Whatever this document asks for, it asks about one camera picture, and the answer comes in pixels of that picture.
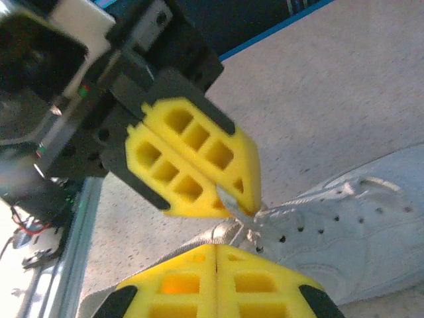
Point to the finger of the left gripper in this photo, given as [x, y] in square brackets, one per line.
[149, 165]
[232, 165]

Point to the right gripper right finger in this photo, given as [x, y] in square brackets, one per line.
[251, 298]

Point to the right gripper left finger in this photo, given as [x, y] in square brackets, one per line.
[185, 298]

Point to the white shoelace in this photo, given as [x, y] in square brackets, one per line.
[232, 203]

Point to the white sneaker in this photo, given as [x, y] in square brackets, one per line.
[348, 215]

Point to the blue table edge strip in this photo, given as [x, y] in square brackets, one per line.
[275, 30]

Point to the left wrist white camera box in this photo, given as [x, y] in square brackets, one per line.
[83, 23]

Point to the aluminium front frame rail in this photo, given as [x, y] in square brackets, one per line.
[83, 232]

